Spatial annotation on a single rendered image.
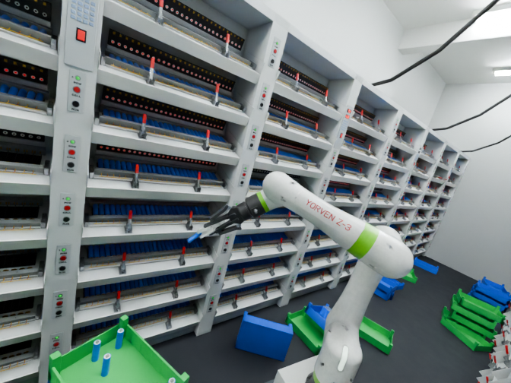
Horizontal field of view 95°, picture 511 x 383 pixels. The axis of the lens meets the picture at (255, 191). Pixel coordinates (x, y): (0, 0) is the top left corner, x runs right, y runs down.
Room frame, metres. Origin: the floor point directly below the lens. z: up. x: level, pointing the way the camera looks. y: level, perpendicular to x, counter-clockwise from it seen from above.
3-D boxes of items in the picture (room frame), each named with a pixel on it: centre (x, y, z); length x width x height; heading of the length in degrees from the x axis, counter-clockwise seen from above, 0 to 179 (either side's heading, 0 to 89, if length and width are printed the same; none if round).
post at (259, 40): (1.27, 0.15, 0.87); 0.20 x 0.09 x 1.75; 40
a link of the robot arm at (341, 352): (0.72, -0.45, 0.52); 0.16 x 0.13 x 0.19; 161
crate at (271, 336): (1.19, -0.27, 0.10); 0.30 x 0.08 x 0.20; 89
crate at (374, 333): (1.58, -1.13, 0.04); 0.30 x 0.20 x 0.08; 58
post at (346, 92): (1.72, -0.39, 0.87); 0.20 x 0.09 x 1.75; 40
